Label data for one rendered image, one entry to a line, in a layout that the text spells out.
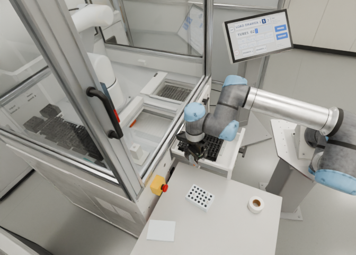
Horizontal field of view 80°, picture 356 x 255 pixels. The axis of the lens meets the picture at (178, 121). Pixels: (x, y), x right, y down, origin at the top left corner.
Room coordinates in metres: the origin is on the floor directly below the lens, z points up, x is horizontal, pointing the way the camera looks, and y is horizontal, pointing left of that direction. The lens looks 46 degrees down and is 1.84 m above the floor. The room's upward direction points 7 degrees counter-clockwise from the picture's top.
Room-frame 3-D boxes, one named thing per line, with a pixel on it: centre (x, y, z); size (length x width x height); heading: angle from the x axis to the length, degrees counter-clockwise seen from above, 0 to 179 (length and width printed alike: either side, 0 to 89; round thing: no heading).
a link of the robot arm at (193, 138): (0.55, -0.06, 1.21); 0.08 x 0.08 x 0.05
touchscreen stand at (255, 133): (1.55, -0.70, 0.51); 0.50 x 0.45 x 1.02; 11
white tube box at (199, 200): (0.47, -0.06, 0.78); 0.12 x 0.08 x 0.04; 51
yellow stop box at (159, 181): (0.51, 0.14, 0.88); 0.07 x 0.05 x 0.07; 150
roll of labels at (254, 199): (0.40, -0.33, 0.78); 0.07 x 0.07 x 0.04
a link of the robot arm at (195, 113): (0.54, -0.06, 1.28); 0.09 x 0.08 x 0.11; 56
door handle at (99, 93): (0.43, 0.19, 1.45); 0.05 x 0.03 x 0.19; 60
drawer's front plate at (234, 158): (0.65, -0.29, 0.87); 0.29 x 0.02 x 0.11; 150
